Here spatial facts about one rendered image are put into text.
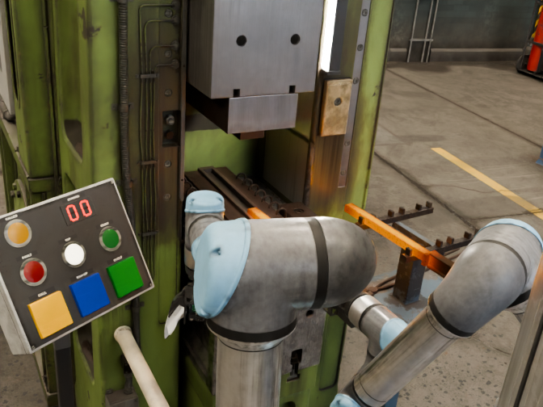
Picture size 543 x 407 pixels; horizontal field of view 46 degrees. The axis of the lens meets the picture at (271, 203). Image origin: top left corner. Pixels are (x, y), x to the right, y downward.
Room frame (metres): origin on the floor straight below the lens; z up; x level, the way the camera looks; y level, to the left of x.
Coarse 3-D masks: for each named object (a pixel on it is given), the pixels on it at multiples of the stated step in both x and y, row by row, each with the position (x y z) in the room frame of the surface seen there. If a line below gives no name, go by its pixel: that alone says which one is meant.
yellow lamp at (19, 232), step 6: (18, 222) 1.14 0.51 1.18; (12, 228) 1.12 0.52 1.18; (18, 228) 1.13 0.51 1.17; (24, 228) 1.14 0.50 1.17; (12, 234) 1.12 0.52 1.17; (18, 234) 1.12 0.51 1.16; (24, 234) 1.13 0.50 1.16; (12, 240) 1.11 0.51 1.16; (18, 240) 1.12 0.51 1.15; (24, 240) 1.13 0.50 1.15
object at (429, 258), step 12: (348, 204) 1.82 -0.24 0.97; (372, 216) 1.75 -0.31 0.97; (372, 228) 1.71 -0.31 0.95; (384, 228) 1.68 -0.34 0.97; (396, 240) 1.63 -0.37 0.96; (408, 240) 1.62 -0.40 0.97; (420, 252) 1.55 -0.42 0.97; (432, 252) 1.54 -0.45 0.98; (432, 264) 1.52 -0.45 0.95; (444, 264) 1.49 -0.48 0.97; (444, 276) 1.48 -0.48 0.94
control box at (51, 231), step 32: (96, 192) 1.31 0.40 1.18; (0, 224) 1.11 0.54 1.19; (32, 224) 1.16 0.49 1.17; (64, 224) 1.21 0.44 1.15; (96, 224) 1.26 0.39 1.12; (128, 224) 1.32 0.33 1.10; (0, 256) 1.08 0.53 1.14; (32, 256) 1.12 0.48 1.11; (64, 256) 1.17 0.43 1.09; (96, 256) 1.22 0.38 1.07; (128, 256) 1.28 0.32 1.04; (0, 288) 1.05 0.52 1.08; (32, 288) 1.08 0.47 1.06; (64, 288) 1.13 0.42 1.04; (0, 320) 1.06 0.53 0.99; (32, 320) 1.05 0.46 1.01; (32, 352) 1.01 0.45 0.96
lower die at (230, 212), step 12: (204, 168) 1.95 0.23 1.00; (216, 168) 1.97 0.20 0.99; (192, 180) 1.86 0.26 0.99; (204, 180) 1.87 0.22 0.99; (228, 180) 1.86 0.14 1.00; (240, 180) 1.89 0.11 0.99; (240, 192) 1.78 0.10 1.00; (252, 192) 1.80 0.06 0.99; (228, 204) 1.71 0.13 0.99; (252, 204) 1.70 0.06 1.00; (264, 204) 1.72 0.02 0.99; (228, 216) 1.63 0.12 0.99; (240, 216) 1.63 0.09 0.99; (276, 216) 1.65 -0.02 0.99
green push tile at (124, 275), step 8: (120, 264) 1.24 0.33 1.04; (128, 264) 1.26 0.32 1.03; (136, 264) 1.27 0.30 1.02; (112, 272) 1.22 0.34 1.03; (120, 272) 1.23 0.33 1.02; (128, 272) 1.25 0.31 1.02; (136, 272) 1.26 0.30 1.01; (112, 280) 1.21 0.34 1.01; (120, 280) 1.22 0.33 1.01; (128, 280) 1.24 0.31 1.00; (136, 280) 1.25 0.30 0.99; (120, 288) 1.21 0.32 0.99; (128, 288) 1.22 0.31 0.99; (136, 288) 1.24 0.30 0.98; (120, 296) 1.20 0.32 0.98
